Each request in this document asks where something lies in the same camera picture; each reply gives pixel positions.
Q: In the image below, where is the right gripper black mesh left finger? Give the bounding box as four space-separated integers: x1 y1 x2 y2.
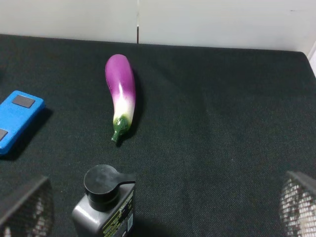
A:
0 176 54 237

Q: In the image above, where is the grey pump bottle black cap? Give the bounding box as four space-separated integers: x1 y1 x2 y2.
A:
72 164 136 237

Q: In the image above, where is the blue box with grey pads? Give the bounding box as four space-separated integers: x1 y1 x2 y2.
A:
0 90 45 155

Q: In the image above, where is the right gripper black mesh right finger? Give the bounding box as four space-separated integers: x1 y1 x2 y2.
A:
279 171 316 237

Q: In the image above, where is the black table cloth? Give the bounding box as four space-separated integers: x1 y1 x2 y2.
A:
0 35 316 237

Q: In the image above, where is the purple toy eggplant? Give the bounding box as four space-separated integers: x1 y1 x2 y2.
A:
105 54 136 142

